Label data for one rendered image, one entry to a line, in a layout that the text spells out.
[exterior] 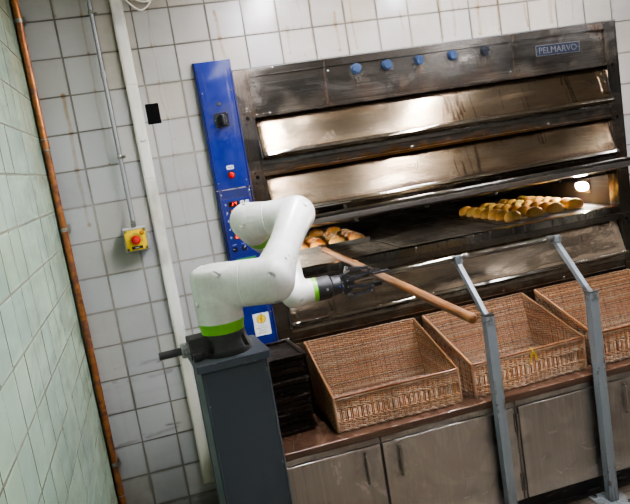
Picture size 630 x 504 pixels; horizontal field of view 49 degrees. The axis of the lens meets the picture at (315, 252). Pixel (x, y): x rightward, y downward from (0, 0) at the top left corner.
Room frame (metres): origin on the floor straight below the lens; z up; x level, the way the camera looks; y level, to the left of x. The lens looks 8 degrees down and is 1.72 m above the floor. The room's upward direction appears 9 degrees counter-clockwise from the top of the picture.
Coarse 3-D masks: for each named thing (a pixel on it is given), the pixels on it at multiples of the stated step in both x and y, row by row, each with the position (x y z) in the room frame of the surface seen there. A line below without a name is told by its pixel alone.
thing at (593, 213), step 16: (608, 208) 3.50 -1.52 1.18; (528, 224) 3.40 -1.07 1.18; (544, 224) 3.42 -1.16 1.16; (560, 224) 3.44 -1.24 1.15; (448, 240) 3.30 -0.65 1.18; (464, 240) 3.32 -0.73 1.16; (480, 240) 3.34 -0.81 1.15; (368, 256) 3.21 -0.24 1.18; (384, 256) 3.22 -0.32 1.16; (400, 256) 3.24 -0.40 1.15; (304, 272) 3.14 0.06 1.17; (320, 272) 3.15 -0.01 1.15
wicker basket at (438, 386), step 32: (320, 352) 3.09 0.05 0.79; (352, 352) 3.11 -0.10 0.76; (384, 352) 3.14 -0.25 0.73; (416, 352) 3.16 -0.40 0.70; (320, 384) 2.86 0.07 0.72; (352, 384) 3.07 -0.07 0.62; (384, 384) 3.09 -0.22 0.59; (416, 384) 2.72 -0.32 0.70; (448, 384) 2.74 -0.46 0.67; (352, 416) 2.66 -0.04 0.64; (384, 416) 2.68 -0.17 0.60
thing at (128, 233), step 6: (126, 228) 2.95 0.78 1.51; (132, 228) 2.91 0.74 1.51; (138, 228) 2.91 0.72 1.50; (144, 228) 2.92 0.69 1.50; (126, 234) 2.90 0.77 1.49; (132, 234) 2.90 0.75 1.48; (138, 234) 2.91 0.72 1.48; (144, 234) 2.91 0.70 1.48; (126, 240) 2.90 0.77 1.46; (144, 240) 2.91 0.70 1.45; (126, 246) 2.90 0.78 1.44; (132, 246) 2.90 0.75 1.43; (138, 246) 2.91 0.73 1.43; (144, 246) 2.91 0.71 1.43; (126, 252) 2.90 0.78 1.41
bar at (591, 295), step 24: (528, 240) 2.99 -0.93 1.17; (552, 240) 3.01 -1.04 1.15; (432, 264) 2.88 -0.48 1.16; (456, 264) 2.89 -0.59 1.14; (480, 312) 2.74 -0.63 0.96; (600, 336) 2.79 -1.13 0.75; (600, 360) 2.79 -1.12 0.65; (600, 384) 2.79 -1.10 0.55; (504, 408) 2.69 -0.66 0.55; (600, 408) 2.80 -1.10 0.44; (504, 432) 2.68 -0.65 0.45; (600, 432) 2.81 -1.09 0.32; (504, 456) 2.68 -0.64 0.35; (504, 480) 2.69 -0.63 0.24
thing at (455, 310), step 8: (328, 248) 3.45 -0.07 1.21; (336, 256) 3.25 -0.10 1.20; (344, 256) 3.14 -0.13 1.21; (352, 264) 2.98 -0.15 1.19; (360, 264) 2.88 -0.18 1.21; (384, 280) 2.56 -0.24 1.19; (392, 280) 2.48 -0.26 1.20; (400, 280) 2.44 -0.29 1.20; (400, 288) 2.39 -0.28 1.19; (408, 288) 2.32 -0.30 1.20; (416, 288) 2.27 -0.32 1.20; (416, 296) 2.24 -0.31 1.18; (424, 296) 2.17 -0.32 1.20; (432, 296) 2.13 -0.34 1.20; (432, 304) 2.11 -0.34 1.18; (440, 304) 2.05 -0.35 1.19; (448, 304) 2.00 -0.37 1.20; (448, 312) 2.00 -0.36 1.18; (456, 312) 1.93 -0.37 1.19; (464, 312) 1.89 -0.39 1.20; (464, 320) 1.89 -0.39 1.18; (472, 320) 1.86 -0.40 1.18
